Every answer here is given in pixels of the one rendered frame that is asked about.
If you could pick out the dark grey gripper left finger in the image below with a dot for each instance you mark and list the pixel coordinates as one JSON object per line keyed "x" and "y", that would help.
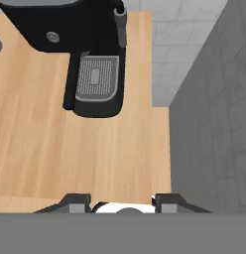
{"x": 75, "y": 201}

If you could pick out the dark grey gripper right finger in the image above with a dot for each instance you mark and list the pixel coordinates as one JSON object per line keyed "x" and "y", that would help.
{"x": 171, "y": 201}

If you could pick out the white and black round object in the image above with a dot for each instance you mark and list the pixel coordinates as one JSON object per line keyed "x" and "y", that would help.
{"x": 121, "y": 207}

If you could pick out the black coffee machine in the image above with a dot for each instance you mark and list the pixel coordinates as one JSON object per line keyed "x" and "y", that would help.
{"x": 85, "y": 49}

